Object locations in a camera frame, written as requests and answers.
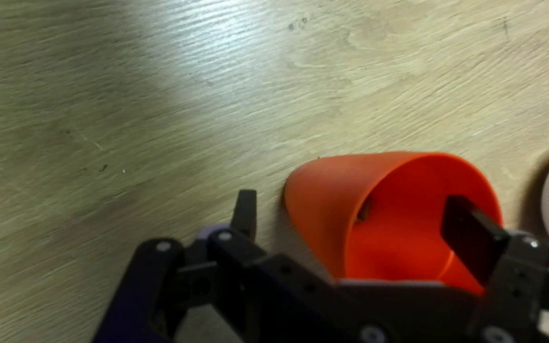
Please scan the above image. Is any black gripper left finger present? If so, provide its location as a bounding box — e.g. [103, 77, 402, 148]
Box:
[208, 188, 265, 260]

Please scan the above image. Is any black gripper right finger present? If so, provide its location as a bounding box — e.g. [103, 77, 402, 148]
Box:
[440, 196, 549, 298]

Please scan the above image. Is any red plastic cup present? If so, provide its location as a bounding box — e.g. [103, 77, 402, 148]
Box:
[282, 152, 503, 293]

